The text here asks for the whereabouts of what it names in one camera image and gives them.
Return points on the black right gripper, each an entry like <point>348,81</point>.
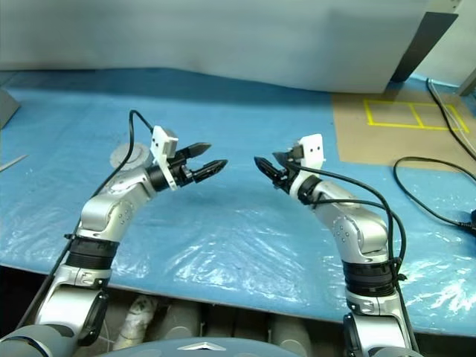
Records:
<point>288,176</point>

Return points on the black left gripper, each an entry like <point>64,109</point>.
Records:
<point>182,171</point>

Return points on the round silver motor cover plate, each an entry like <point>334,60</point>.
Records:
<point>121,154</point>

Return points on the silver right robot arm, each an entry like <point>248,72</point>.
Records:
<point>357,227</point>

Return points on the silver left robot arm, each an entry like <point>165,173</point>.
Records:
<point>104,212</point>

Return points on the blue plastic table sheet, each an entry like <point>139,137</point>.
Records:
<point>223,111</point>

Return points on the brown cardboard sheet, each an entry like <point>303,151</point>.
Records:
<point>364,145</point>

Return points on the white backdrop board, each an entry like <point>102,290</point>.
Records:
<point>186,37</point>

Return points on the grey rounded cylinder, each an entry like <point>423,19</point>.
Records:
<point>180,321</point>
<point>290,334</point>

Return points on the white taped rounded shape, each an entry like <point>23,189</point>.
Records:
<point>134,323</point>

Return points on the grey robot torso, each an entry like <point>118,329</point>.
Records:
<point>241,347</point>

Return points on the dark slanted panel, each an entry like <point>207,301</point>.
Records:
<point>424,44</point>

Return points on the thin silver strip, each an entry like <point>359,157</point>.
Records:
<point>15,162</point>

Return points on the grey metal wedge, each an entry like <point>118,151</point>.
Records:
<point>7,108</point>

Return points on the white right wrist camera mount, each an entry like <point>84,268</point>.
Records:
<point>312,148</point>

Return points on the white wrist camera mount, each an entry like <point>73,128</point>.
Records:
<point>312,148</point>
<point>159,143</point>

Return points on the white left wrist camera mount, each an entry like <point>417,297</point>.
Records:
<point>159,143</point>

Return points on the grey aluminium post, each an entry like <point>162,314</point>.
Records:
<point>469,85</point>

